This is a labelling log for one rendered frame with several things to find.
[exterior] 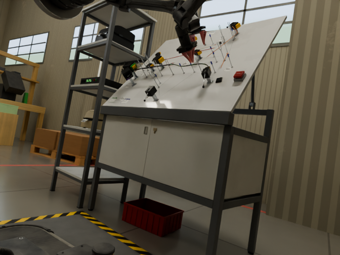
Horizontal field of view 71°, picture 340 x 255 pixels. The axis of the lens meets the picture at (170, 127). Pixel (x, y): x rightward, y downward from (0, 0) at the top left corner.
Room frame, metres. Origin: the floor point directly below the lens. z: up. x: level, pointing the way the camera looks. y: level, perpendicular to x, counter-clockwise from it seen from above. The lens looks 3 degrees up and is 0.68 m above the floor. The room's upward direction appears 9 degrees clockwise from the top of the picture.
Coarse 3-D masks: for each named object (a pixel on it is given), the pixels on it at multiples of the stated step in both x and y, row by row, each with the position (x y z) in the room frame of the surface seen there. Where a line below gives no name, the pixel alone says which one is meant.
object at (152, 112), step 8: (104, 112) 1.95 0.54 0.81; (112, 112) 1.87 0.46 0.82; (120, 112) 1.80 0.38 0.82; (128, 112) 1.74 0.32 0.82; (136, 112) 1.68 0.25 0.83; (144, 112) 1.63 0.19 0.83; (152, 112) 1.58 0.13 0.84; (160, 112) 1.53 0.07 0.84; (168, 112) 1.48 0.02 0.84; (176, 112) 1.44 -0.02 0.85; (184, 112) 1.40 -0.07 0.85; (192, 112) 1.36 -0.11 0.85; (200, 112) 1.32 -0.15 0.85; (208, 112) 1.29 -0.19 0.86; (216, 112) 1.26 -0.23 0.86; (224, 112) 1.23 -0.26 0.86; (176, 120) 1.47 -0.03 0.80; (184, 120) 1.39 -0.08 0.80; (192, 120) 1.35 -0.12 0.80; (200, 120) 1.32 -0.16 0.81; (208, 120) 1.28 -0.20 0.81; (216, 120) 1.25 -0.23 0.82; (224, 120) 1.22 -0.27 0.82; (232, 120) 1.24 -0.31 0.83
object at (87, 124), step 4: (88, 112) 2.23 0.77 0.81; (92, 112) 2.20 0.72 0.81; (84, 116) 2.23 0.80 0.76; (88, 116) 2.20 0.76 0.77; (92, 116) 2.16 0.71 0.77; (100, 116) 2.14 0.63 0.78; (88, 120) 2.16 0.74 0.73; (100, 120) 2.15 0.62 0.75; (84, 124) 2.18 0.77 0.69; (88, 124) 2.15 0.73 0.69; (100, 124) 2.15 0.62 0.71; (100, 128) 2.15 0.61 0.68
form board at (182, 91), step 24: (264, 24) 1.72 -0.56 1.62; (168, 48) 2.26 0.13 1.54; (216, 48) 1.80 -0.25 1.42; (240, 48) 1.63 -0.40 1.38; (264, 48) 1.49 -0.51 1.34; (168, 72) 1.87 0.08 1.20; (192, 72) 1.69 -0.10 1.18; (216, 72) 1.55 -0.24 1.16; (120, 96) 1.96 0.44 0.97; (144, 96) 1.77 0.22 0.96; (168, 96) 1.61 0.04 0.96; (192, 96) 1.47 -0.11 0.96; (216, 96) 1.36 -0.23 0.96; (240, 96) 1.28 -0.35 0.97
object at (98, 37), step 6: (102, 30) 2.23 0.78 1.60; (114, 30) 2.13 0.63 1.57; (120, 30) 2.18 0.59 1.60; (126, 30) 2.23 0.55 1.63; (96, 36) 2.24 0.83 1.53; (102, 36) 2.17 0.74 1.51; (114, 36) 2.14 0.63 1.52; (120, 36) 2.20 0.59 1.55; (126, 36) 2.24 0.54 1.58; (132, 36) 2.29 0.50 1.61; (120, 42) 2.20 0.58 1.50; (126, 42) 2.25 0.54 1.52; (132, 42) 2.31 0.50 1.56; (132, 48) 2.31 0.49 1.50
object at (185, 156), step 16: (160, 128) 1.57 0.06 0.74; (176, 128) 1.48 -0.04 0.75; (192, 128) 1.40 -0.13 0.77; (208, 128) 1.33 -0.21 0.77; (160, 144) 1.55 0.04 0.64; (176, 144) 1.47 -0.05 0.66; (192, 144) 1.39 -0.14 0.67; (208, 144) 1.32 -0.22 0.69; (160, 160) 1.54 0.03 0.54; (176, 160) 1.45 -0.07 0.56; (192, 160) 1.38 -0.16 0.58; (208, 160) 1.31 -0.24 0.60; (144, 176) 1.62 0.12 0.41; (160, 176) 1.52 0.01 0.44; (176, 176) 1.44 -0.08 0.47; (192, 176) 1.37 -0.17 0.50; (208, 176) 1.30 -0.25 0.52; (192, 192) 1.35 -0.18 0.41; (208, 192) 1.29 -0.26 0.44
